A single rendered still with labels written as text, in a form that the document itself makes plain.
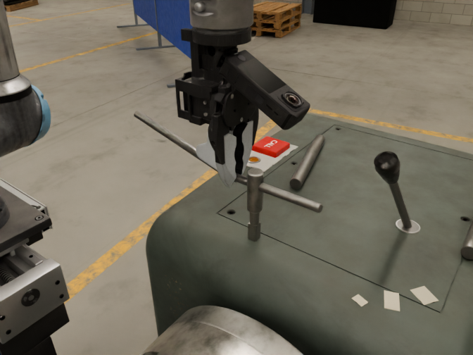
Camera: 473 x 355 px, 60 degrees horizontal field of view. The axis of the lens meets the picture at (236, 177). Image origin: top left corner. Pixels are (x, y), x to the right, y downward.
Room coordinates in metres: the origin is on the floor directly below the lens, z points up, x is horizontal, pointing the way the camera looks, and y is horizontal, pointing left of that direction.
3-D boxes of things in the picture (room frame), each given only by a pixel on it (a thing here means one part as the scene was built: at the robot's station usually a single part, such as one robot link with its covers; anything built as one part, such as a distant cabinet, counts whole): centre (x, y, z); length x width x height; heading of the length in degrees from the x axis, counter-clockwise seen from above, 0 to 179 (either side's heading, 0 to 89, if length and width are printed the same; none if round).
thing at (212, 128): (0.49, 0.02, 1.43); 0.05 x 0.02 x 0.09; 144
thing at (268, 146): (0.78, -0.07, 1.26); 0.06 x 0.06 x 0.02; 54
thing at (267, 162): (0.76, -0.06, 1.23); 0.13 x 0.08 x 0.06; 144
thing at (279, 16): (8.44, -0.67, 0.22); 1.25 x 0.86 x 0.44; 154
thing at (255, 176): (0.49, -0.03, 1.31); 0.02 x 0.02 x 0.12
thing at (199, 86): (0.52, 0.02, 1.49); 0.09 x 0.08 x 0.12; 54
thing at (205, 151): (0.50, 0.03, 1.38); 0.06 x 0.03 x 0.09; 54
